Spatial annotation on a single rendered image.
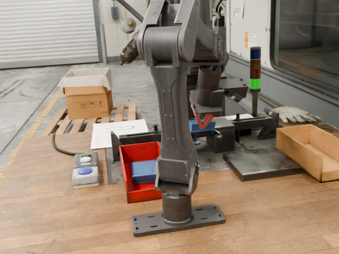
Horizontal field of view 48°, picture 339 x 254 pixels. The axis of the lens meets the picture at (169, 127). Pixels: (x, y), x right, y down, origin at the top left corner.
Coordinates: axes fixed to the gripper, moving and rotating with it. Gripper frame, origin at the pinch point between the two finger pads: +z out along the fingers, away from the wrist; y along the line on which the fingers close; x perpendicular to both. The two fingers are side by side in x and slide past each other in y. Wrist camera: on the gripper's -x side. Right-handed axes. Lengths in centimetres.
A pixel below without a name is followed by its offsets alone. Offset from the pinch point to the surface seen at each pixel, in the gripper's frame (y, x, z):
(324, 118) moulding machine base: 28, -64, 28
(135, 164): -1.9, 19.7, 11.1
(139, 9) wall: 858, -100, 345
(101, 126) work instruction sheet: 39, 28, 30
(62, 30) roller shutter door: 848, 102, 389
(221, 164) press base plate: -7.6, -4.8, 9.1
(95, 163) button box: -1.8, 31.2, 9.0
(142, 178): -13.2, 19.2, 4.5
